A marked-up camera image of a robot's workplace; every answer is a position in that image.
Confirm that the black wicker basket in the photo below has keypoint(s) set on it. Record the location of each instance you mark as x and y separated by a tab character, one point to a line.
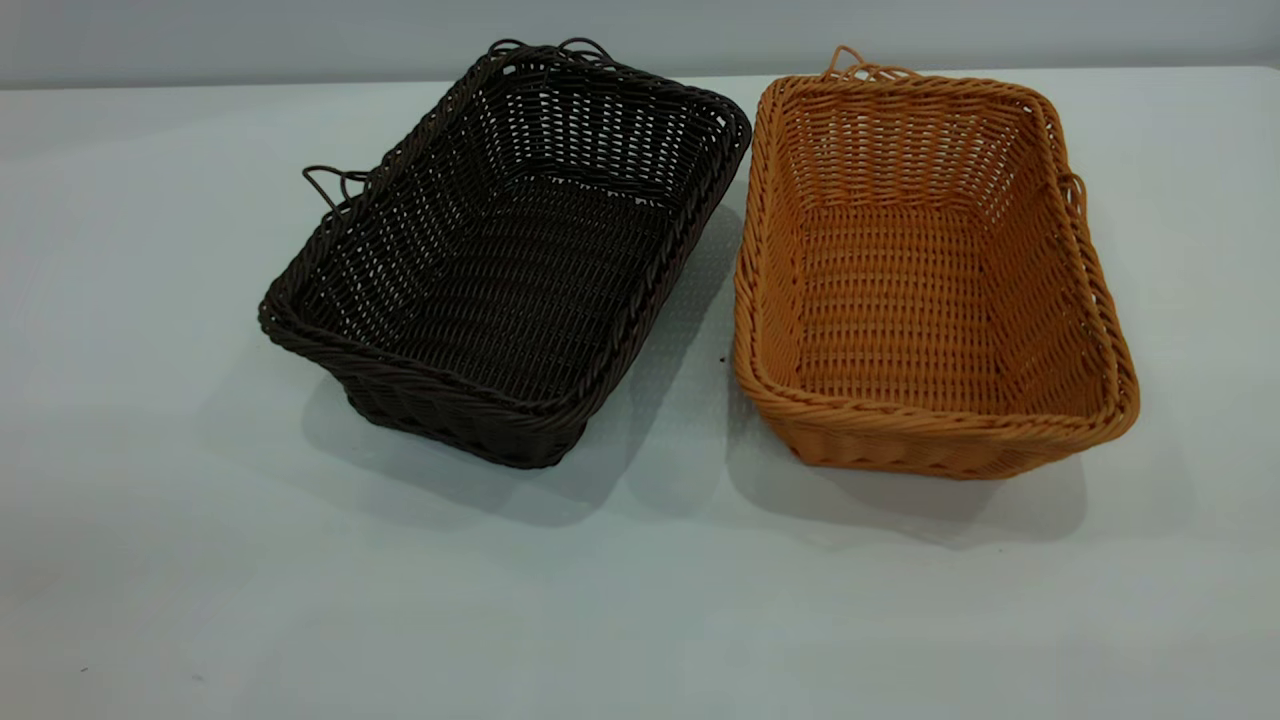
520	270

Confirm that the orange wicker basket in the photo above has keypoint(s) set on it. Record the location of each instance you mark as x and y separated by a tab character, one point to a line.
920	290

